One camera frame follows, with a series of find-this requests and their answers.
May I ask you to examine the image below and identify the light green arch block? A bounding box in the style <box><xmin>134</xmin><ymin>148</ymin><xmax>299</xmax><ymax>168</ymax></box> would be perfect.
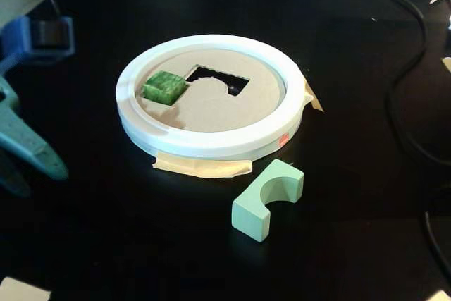
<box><xmin>231</xmin><ymin>159</ymin><xmax>305</xmax><ymax>245</ymax></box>

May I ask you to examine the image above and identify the white paper sheet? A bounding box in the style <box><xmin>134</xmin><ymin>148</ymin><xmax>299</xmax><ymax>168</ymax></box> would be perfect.
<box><xmin>0</xmin><ymin>277</ymin><xmax>53</xmax><ymax>301</ymax></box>

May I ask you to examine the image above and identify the white round sorter ring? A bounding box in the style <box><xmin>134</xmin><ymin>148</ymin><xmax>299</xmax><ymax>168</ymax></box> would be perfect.
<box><xmin>115</xmin><ymin>34</ymin><xmax>306</xmax><ymax>160</ymax></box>

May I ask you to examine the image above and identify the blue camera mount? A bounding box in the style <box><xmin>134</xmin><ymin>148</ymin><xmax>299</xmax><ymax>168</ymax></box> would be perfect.
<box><xmin>0</xmin><ymin>15</ymin><xmax>77</xmax><ymax>73</ymax></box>

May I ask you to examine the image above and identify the white paper corner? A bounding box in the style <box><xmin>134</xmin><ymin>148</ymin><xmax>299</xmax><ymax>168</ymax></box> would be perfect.
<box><xmin>428</xmin><ymin>289</ymin><xmax>451</xmax><ymax>301</ymax></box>

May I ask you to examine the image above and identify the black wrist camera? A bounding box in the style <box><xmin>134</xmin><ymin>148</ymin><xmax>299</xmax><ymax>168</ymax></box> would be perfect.
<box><xmin>30</xmin><ymin>18</ymin><xmax>70</xmax><ymax>48</ymax></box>

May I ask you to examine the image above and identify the beige masking tape piece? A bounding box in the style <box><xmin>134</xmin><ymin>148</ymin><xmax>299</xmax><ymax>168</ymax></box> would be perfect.
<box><xmin>152</xmin><ymin>151</ymin><xmax>254</xmax><ymax>179</ymax></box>
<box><xmin>302</xmin><ymin>78</ymin><xmax>326</xmax><ymax>113</ymax></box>

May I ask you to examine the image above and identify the beige object at table edge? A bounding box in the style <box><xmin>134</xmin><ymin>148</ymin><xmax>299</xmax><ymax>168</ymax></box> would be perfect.
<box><xmin>440</xmin><ymin>56</ymin><xmax>451</xmax><ymax>82</ymax></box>

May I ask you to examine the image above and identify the teal gripper with motor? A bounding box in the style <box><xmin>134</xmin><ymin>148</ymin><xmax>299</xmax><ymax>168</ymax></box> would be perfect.
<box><xmin>0</xmin><ymin>68</ymin><xmax>69</xmax><ymax>198</ymax></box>

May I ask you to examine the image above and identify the long black cable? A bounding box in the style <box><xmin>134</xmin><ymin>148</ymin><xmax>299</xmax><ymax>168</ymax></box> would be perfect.
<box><xmin>183</xmin><ymin>0</ymin><xmax>451</xmax><ymax>170</ymax></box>

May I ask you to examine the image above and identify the dark green wooden cube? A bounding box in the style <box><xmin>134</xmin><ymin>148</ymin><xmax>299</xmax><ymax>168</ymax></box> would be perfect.
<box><xmin>142</xmin><ymin>70</ymin><xmax>187</xmax><ymax>106</ymax></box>

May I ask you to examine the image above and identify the short black cable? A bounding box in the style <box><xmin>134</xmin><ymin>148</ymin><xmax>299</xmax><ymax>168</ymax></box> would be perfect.
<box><xmin>421</xmin><ymin>209</ymin><xmax>451</xmax><ymax>281</ymax></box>

